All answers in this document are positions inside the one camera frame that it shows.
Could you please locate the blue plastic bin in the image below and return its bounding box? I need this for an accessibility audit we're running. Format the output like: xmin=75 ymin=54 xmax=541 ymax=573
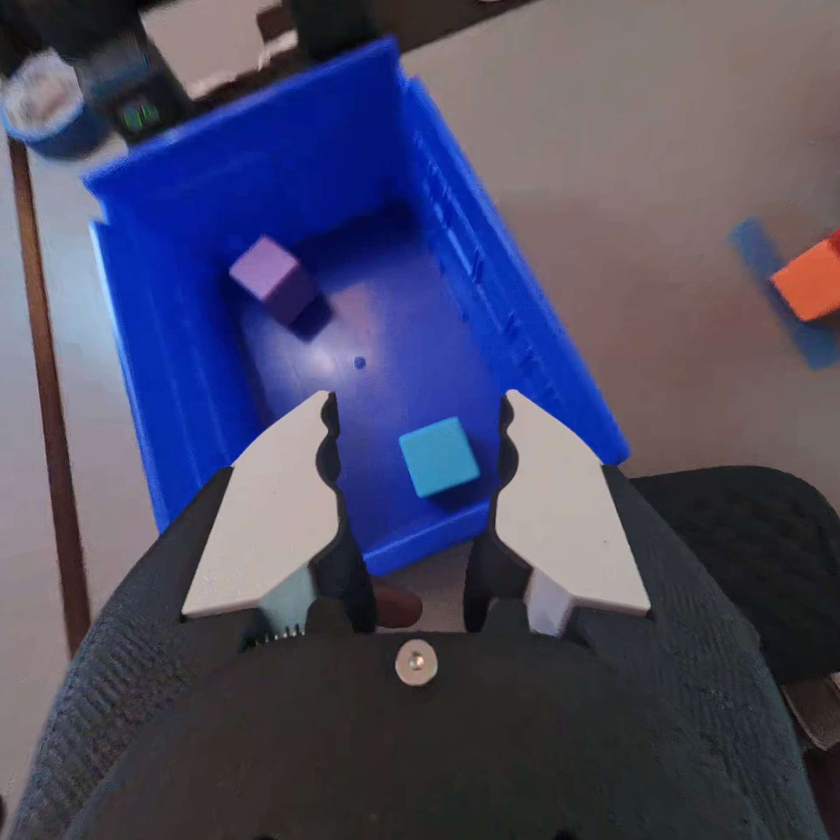
xmin=82 ymin=37 xmax=631 ymax=576

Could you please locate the orange foam cube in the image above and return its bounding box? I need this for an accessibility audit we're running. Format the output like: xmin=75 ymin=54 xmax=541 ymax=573
xmin=770 ymin=234 xmax=840 ymax=324

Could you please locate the black textured armrest pad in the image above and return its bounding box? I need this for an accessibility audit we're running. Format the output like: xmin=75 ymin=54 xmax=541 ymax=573
xmin=630 ymin=466 xmax=840 ymax=690

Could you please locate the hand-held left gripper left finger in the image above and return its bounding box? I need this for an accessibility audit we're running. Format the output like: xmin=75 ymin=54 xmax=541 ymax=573
xmin=182 ymin=390 xmax=355 ymax=634

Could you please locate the purple foam cube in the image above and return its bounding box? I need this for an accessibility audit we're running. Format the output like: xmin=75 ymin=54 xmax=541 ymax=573
xmin=229 ymin=237 xmax=316 ymax=325

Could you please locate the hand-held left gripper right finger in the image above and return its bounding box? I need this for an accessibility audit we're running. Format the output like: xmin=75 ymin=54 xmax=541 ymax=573
xmin=466 ymin=390 xmax=653 ymax=639

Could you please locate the blue tape roll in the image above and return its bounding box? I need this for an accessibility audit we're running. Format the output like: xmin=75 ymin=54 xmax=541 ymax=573
xmin=0 ymin=50 xmax=112 ymax=161

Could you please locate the teal foam cube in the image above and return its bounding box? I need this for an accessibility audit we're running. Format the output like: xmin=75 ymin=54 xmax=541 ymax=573
xmin=398 ymin=418 xmax=480 ymax=500

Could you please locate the blue tape strip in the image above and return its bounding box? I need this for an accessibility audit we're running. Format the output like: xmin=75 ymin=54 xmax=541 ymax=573
xmin=730 ymin=217 xmax=840 ymax=371

